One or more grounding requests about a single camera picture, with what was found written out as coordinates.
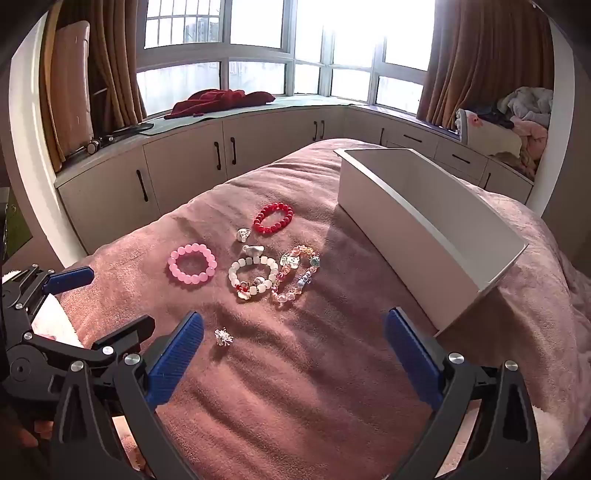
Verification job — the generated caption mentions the red bead bracelet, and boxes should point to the red bead bracelet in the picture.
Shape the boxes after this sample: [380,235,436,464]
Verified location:
[251,201,296,236]

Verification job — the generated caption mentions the white rectangular tray box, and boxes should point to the white rectangular tray box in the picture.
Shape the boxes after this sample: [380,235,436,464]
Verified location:
[337,148,528,332]

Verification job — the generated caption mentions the brown chair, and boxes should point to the brown chair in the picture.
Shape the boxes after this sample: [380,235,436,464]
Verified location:
[50,20,99,158]

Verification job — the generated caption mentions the brown curtain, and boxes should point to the brown curtain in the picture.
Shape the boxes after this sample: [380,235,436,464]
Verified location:
[417,0,554,128]
[39,0,146,172]

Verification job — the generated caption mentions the brown left curtain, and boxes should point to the brown left curtain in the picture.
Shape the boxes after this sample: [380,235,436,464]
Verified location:
[39,0,146,172]

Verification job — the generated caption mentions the pink bead bracelet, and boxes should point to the pink bead bracelet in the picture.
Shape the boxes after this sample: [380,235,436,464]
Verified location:
[166,242,219,286]

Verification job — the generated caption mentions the pile of clothes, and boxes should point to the pile of clothes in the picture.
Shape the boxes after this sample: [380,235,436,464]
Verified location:
[455,87,554,180]

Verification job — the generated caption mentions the multicolour crystal bead bracelet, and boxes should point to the multicolour crystal bead bracelet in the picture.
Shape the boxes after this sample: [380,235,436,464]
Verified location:
[269,244,322,308]

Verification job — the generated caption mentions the white bead charm bracelet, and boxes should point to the white bead charm bracelet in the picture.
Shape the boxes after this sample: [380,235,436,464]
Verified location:
[227,255,281,302]

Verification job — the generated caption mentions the brown right curtain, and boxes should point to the brown right curtain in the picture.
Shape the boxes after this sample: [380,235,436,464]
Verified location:
[417,0,554,128]

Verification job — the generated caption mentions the pink bed blanket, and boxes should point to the pink bed blanket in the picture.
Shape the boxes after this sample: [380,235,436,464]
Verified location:
[59,139,590,479]

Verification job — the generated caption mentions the bay window frame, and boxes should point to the bay window frame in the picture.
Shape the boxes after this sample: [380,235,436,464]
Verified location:
[136,0,436,115]

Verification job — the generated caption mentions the beige window seat cabinets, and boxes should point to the beige window seat cabinets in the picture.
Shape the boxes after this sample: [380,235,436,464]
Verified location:
[55,105,534,254]

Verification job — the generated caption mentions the red cloth on sill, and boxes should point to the red cloth on sill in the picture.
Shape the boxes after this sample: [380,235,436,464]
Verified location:
[164,89,276,119]

